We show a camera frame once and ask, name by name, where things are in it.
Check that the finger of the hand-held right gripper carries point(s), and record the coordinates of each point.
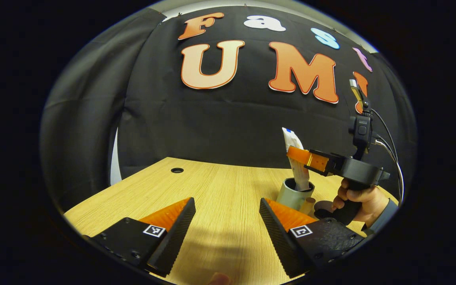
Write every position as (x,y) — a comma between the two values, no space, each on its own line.
(315,160)

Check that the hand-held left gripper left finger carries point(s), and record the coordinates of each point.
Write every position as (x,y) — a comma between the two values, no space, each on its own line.
(176,237)

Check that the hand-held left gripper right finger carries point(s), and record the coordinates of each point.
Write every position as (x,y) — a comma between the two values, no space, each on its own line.
(276,237)

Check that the white toothpaste tube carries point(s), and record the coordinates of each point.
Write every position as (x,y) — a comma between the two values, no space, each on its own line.
(293,140)

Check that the dark round coaster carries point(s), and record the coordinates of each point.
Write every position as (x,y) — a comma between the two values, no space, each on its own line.
(323,208)

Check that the wooden desktop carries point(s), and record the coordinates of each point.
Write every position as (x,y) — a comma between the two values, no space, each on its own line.
(220,186)

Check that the black backdrop cloth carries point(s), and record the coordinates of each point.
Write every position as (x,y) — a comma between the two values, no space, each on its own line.
(212,126)

